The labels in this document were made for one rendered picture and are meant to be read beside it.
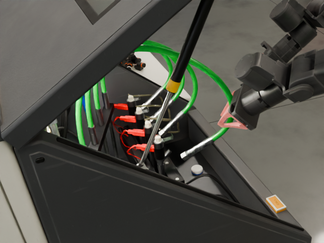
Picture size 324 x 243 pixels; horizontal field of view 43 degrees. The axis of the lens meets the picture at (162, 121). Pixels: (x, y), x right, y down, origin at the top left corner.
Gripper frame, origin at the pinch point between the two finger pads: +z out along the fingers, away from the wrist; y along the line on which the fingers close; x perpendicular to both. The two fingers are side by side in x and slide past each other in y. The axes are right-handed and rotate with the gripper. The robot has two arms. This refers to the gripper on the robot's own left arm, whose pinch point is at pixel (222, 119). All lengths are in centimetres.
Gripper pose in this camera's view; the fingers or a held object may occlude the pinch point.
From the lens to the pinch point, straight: 100.1
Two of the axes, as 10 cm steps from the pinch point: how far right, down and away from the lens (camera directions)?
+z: -5.5, 3.7, 7.5
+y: -3.3, 7.2, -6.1
